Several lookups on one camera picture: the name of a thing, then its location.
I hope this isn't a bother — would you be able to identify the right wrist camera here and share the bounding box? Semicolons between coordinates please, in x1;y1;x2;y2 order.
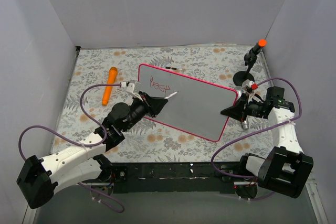
241;79;258;94

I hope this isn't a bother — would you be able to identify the pink framed whiteboard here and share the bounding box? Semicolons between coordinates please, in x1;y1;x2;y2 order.
138;63;238;142

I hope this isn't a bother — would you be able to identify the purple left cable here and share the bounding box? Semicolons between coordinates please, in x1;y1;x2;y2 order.
17;82;125;214

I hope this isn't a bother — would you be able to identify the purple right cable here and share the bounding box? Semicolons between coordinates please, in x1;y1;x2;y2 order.
209;77;304;201

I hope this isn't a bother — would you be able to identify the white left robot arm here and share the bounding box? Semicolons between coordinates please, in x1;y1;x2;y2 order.
16;91;169;209

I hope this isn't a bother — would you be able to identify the purple cable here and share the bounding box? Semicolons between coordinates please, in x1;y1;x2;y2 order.
209;77;304;201
17;82;125;214

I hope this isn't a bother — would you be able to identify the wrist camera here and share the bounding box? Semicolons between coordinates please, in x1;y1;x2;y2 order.
120;80;142;100
241;79;258;94

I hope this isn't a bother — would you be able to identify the red whiteboard marker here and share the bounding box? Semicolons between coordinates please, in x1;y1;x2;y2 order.
165;91;178;99

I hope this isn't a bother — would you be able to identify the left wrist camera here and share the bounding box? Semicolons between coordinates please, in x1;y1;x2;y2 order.
120;80;142;100

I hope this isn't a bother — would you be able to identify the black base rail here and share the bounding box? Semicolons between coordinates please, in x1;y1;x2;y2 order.
81;161;266;195

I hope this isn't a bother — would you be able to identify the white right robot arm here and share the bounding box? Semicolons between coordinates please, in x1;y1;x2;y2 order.
221;87;313;198

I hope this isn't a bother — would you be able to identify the black microphone stand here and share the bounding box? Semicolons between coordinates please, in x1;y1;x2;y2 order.
233;50;257;86

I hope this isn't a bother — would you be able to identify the silver microphone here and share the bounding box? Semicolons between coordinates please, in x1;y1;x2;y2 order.
234;86;249;130

